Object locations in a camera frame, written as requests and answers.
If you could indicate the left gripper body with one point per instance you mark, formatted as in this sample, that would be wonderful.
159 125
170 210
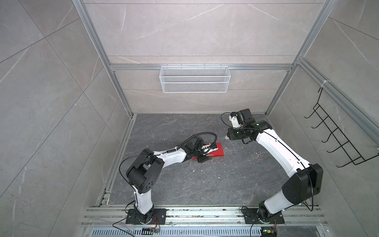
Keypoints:
203 158

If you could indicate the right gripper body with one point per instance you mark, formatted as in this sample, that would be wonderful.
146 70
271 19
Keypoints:
236 133

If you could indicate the red envelope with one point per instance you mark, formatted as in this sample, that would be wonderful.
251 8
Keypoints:
218 153

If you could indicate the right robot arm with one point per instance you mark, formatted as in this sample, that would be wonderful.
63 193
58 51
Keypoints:
304 180

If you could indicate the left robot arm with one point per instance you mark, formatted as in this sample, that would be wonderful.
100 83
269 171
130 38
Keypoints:
143 174

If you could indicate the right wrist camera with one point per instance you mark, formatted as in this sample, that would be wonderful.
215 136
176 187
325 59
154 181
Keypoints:
241 118

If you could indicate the white wire mesh basket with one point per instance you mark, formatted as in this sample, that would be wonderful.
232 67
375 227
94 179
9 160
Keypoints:
194 79

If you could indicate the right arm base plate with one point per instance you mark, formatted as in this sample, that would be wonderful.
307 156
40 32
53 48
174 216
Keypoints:
259 216

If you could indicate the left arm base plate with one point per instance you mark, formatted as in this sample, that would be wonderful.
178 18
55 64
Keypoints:
153 217

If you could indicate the black wire hook rack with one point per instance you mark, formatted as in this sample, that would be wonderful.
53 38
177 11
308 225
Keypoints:
335 132

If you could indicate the grey slotted cable duct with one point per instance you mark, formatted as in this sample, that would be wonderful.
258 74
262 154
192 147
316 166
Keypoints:
240 231

